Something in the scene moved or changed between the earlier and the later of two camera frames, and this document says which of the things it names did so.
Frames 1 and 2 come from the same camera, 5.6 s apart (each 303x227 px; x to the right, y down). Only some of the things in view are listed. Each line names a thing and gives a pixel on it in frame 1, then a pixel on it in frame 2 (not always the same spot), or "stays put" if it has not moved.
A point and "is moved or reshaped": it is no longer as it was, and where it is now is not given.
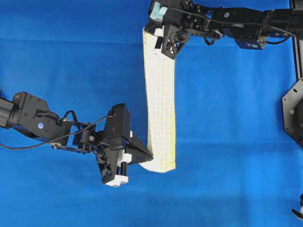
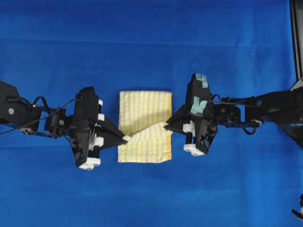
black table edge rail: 296,30 stays put
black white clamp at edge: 299,215 stays put
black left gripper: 113,155 → 86,118
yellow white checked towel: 160,87 is moved or reshaped
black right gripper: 175,35 → 204,126
